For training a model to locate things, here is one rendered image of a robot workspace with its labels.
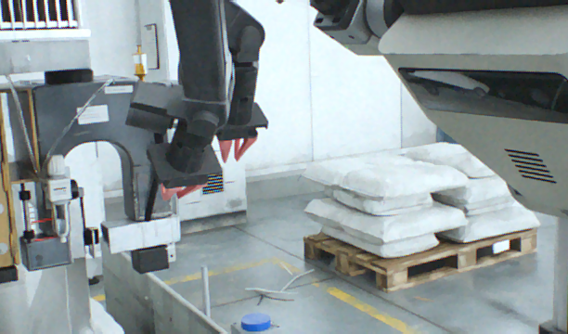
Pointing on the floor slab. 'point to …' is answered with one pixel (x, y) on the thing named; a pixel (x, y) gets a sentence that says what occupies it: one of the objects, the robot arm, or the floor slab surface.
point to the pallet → (351, 262)
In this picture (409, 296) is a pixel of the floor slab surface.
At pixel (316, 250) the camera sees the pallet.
